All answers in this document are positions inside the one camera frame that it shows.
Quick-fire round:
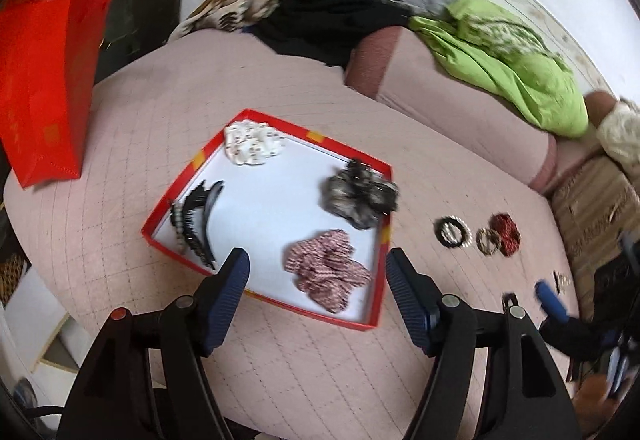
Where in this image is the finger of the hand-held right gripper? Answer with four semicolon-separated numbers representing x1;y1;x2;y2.
534;281;571;323

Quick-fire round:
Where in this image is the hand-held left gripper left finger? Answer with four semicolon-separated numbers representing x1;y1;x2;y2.
57;247;251;440

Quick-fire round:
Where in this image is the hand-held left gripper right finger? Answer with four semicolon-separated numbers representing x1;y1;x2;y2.
386;247;583;440

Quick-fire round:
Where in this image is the black claw hair clip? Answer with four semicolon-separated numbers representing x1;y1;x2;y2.
182;180;226;270

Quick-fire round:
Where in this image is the pearl beaded hair tie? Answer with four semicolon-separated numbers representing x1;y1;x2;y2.
434;216;473;250

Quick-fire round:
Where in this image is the dark red bow hair tie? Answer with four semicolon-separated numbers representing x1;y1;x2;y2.
489;213;522;256

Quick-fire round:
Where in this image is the gold brown hair tie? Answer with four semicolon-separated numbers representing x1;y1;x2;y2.
476;227;503;255

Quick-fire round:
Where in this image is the red white striped scrunchie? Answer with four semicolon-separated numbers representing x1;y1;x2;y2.
284;229;373;312

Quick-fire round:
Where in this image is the red cardboard box lid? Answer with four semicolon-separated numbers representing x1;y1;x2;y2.
141;109;393;332

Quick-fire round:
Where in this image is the grey brown scrunchie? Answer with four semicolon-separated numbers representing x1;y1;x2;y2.
320;159;400;229

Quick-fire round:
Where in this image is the white dotted scrunchie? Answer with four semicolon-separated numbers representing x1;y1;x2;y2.
223;120;287;166

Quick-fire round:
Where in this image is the brown patterned cushion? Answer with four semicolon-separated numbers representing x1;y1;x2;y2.
550;154;640;318

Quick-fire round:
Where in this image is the cream patterned cloth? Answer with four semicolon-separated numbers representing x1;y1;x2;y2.
595;99;640;166

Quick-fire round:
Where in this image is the white board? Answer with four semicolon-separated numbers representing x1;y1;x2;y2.
0;265;81;376

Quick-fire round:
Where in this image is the pink bolster cushion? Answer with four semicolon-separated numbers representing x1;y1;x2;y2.
345;25;558;195

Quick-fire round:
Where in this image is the lime green cloth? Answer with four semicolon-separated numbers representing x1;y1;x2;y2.
409;0;590;140

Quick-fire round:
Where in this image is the red paper shopping bag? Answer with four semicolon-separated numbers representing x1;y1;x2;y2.
0;0;181;190

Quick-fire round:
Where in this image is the black cloth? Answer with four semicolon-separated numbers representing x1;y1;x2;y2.
249;0;412;68

